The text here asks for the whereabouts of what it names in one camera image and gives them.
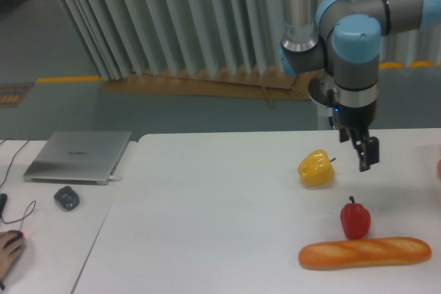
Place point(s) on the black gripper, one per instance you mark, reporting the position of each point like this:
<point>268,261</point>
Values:
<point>351,110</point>

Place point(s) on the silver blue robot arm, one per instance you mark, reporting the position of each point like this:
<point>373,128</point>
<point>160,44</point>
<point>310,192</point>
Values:
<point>343,39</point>

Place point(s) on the yellow bell pepper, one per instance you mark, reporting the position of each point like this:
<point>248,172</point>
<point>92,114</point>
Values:
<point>316,169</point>

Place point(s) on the red bell pepper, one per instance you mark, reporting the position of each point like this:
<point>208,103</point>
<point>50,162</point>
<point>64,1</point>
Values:
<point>355,220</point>

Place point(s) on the person's hand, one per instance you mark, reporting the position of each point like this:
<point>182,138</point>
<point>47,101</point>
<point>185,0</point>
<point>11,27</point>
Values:
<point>10,254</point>

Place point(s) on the brown cardboard sheet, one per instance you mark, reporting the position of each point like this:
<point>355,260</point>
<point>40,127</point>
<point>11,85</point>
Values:
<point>272,85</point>

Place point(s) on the baguette bread loaf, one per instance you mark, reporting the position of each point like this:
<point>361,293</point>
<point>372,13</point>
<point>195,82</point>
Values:
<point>346,254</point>

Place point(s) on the grey folding partition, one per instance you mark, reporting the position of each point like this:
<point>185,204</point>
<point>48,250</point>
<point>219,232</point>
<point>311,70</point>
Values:
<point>179,36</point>

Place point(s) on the silver laptop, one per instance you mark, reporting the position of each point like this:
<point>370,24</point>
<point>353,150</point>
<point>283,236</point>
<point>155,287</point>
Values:
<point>79,157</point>

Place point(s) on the black computer mouse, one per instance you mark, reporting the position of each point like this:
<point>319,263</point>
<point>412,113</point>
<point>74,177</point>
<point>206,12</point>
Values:
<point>16,235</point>

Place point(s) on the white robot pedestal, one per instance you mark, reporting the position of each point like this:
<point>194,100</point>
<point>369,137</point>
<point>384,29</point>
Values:
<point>322,108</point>

